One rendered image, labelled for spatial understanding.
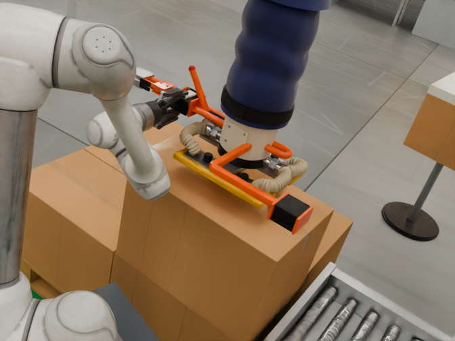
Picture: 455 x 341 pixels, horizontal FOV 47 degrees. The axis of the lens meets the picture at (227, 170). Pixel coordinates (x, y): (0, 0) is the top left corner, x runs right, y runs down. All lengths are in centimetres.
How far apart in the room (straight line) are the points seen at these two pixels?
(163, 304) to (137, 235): 28
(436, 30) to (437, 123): 566
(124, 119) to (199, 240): 59
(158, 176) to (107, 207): 79
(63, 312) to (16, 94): 45
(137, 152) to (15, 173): 37
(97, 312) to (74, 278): 115
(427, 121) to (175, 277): 193
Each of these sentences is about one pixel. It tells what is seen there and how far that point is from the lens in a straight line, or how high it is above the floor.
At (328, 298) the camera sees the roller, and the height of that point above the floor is 55.
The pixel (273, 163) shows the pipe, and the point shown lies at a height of 111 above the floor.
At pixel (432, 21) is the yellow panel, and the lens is 882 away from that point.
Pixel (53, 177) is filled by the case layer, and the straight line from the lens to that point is 237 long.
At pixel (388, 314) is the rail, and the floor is 57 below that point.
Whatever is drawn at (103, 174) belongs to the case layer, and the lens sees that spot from 242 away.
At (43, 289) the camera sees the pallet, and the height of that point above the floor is 2.
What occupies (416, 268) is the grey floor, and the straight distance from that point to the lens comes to 345.
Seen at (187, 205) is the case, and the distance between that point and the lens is 165.
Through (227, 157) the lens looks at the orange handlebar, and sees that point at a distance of 149.
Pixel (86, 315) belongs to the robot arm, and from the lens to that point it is 116.
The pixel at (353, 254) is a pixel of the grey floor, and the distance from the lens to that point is 331.
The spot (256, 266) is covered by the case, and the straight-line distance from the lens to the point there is 159.
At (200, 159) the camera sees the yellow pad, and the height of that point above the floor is 105.
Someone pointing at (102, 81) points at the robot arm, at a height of 152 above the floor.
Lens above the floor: 193
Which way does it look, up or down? 32 degrees down
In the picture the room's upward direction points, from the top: 15 degrees clockwise
